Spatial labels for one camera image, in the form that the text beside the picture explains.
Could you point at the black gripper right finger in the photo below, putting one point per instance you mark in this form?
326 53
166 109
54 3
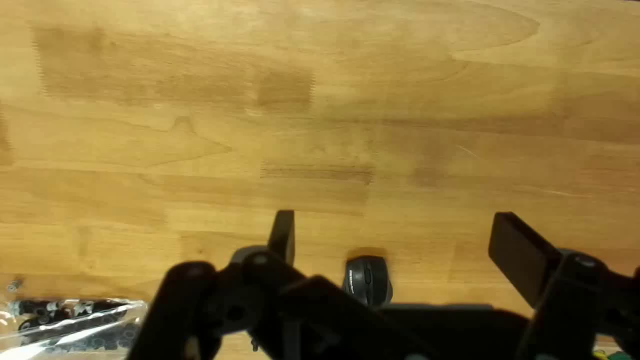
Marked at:
524 257

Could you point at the black computer mouse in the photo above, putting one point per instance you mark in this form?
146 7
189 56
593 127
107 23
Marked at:
366 279

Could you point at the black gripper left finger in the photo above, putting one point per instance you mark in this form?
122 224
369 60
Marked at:
282 236

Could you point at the clear bag of black parts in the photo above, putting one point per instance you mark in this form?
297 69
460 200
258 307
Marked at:
70 329

